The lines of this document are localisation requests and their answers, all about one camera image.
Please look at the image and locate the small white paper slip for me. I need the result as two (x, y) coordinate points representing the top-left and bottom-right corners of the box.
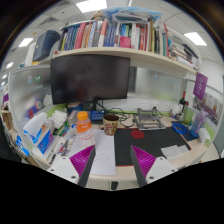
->
(160, 144), (189, 160)

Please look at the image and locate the black desk mat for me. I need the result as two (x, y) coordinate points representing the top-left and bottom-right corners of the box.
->
(113, 126), (192, 167)

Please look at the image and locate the dark blue box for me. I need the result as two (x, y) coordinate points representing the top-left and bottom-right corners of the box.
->
(32, 29), (62, 63)

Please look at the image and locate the black cable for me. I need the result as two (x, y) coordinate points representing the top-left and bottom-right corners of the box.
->
(95, 99), (135, 128)

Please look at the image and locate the purple pennant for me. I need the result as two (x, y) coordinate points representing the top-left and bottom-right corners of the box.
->
(192, 72), (209, 101)

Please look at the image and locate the small blue box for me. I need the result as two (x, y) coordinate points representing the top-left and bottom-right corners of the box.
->
(90, 110), (106, 122)

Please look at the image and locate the stack of white napkins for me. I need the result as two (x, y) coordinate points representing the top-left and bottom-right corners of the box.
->
(49, 109), (69, 129)

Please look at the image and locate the white paper sheet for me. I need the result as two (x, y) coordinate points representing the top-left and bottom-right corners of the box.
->
(89, 129), (117, 177)

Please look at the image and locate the dark wine bottle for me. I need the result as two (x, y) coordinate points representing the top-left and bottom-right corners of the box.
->
(178, 91), (187, 116)

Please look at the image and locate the floral ceramic mug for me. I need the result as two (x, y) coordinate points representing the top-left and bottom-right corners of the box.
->
(102, 114), (120, 136)

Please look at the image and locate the black computer monitor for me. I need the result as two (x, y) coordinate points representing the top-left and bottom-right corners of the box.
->
(49, 54), (131, 113)

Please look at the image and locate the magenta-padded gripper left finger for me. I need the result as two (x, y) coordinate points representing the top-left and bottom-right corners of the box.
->
(46, 144), (97, 188)

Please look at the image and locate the white round jar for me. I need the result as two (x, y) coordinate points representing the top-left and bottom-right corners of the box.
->
(171, 103), (181, 116)

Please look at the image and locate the white wall socket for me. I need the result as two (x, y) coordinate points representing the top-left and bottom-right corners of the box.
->
(162, 100), (172, 113)
(151, 99), (163, 112)
(139, 99), (151, 112)

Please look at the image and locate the orange-capped drink bottle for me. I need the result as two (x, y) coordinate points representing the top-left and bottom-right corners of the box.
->
(76, 111), (96, 150)

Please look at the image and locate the shelf full of books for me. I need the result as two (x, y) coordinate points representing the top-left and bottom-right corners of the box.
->
(51, 8), (203, 76)

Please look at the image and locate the grey metal laptop stand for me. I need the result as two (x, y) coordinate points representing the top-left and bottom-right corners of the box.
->
(134, 107), (167, 131)

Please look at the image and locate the clear plastic box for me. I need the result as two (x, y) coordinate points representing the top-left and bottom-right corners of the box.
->
(67, 109), (80, 126)

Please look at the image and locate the coiled blue cable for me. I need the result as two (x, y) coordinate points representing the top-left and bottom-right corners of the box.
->
(171, 122), (188, 135)

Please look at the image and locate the purple water bottle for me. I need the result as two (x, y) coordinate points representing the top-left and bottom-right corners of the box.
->
(190, 108), (208, 138)

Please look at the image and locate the flat round red coaster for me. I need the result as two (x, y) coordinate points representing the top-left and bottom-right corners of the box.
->
(130, 129), (146, 140)

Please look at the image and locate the blue round container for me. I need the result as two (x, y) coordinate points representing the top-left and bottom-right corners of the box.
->
(66, 102), (84, 114)

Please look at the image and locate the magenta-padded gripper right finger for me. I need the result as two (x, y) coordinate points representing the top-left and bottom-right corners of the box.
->
(129, 144), (179, 188)

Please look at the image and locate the blue tissue box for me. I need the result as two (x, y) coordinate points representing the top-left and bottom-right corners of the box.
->
(22, 111), (54, 155)

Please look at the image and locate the small white box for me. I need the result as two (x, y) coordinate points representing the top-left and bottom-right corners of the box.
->
(197, 127), (212, 145)

